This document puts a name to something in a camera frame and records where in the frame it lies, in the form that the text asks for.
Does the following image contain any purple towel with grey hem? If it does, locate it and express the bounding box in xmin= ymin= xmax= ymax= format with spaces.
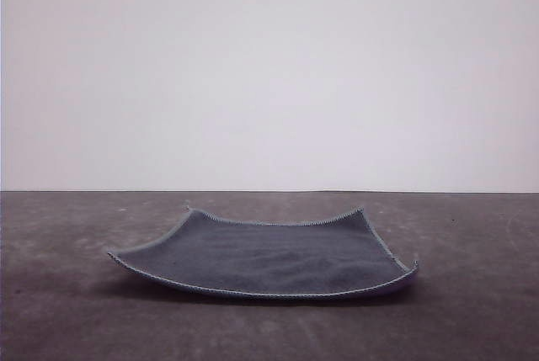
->
xmin=106 ymin=205 xmax=419 ymax=300

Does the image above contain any grey table cloth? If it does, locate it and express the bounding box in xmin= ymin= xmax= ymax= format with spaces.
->
xmin=0 ymin=190 xmax=539 ymax=361

